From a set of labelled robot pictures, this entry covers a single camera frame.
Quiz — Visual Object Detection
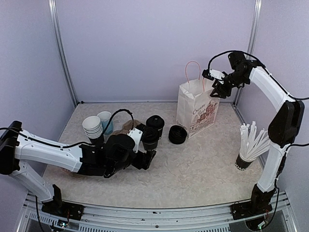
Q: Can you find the white paper takeout bag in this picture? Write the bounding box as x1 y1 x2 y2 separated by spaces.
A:
176 61 220 139

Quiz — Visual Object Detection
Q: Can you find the black cup holding straws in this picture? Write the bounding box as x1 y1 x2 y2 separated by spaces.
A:
235 153 253 171

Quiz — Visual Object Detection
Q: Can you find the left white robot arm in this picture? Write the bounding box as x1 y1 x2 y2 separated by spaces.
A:
0 121 158 215

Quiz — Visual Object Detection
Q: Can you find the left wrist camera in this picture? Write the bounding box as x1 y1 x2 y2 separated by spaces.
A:
127 128 143 153

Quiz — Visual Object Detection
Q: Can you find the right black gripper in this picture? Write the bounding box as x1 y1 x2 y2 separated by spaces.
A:
211 70 248 98

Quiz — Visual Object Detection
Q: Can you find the black paper coffee cup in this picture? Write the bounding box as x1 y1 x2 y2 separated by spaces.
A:
145 115 165 141

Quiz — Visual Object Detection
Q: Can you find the stack of black cup lids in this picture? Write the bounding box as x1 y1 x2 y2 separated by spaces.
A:
169 125 187 145

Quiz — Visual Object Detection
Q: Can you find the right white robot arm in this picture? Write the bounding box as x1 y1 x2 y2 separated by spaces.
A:
202 50 305 193

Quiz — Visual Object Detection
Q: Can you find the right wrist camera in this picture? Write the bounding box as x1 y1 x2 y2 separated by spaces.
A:
202 69 226 81

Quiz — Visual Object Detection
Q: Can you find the bundle of white wrapped straws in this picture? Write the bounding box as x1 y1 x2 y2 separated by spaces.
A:
239 121 270 162

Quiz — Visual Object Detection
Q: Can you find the brown cardboard cup carrier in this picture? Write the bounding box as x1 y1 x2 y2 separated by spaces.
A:
111 120 140 135

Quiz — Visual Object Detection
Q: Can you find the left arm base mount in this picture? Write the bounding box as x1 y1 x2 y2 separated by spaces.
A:
42 202 84 221

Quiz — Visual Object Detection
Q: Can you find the light blue ceramic mug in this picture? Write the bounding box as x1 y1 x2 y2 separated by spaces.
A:
97 111 113 135

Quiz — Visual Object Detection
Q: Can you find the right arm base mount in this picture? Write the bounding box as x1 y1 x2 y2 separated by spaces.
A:
230 201 273 220

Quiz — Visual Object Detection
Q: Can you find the aluminium front frame rail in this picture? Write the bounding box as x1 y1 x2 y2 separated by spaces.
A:
23 190 294 232

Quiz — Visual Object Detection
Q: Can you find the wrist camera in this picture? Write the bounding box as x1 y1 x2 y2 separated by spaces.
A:
127 128 143 153
202 69 226 81

